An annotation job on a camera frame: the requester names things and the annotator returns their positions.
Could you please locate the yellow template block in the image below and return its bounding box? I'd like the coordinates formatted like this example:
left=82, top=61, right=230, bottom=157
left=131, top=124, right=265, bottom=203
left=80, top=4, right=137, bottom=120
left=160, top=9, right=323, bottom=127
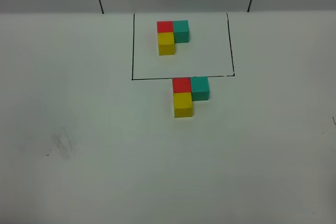
left=157, top=32, right=175, bottom=56

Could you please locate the green template block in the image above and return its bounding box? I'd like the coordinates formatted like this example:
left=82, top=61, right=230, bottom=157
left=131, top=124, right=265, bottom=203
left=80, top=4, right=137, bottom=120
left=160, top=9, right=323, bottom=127
left=173, top=20, right=190, bottom=44

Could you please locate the red template block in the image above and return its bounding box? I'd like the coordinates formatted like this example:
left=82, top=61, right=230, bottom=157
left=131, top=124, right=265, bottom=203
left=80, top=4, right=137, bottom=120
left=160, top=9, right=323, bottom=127
left=156, top=20, right=174, bottom=33

